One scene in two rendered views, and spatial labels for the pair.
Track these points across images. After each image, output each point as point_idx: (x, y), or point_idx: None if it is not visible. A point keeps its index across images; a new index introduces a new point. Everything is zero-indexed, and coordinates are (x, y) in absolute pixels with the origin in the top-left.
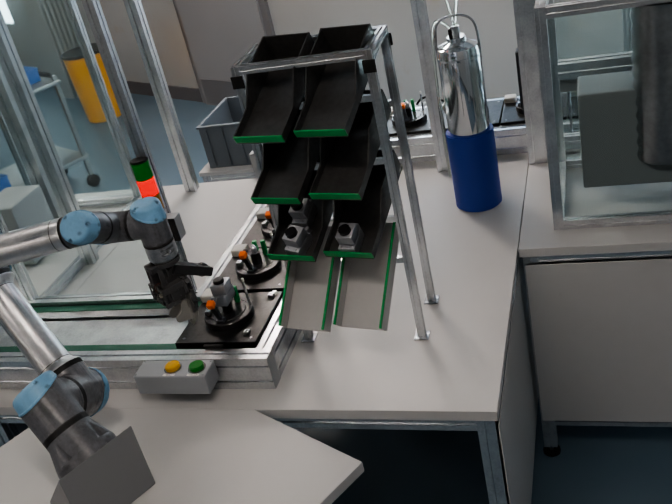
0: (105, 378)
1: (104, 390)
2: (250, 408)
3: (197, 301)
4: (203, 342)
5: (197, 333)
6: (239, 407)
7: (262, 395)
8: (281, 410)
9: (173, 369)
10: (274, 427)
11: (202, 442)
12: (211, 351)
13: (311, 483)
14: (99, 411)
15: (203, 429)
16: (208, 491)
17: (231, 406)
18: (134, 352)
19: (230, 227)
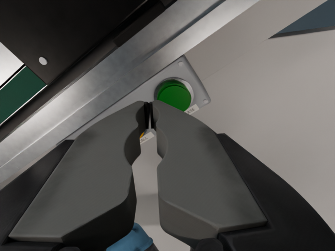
0: (121, 249)
1: (144, 249)
2: (259, 42)
3: (295, 193)
4: (103, 36)
5: (44, 21)
6: (239, 52)
7: (257, 3)
8: (316, 6)
9: (143, 133)
10: (328, 44)
11: (241, 125)
12: (147, 39)
13: None
14: None
15: (223, 112)
16: (304, 156)
17: (225, 59)
18: (10, 145)
19: None
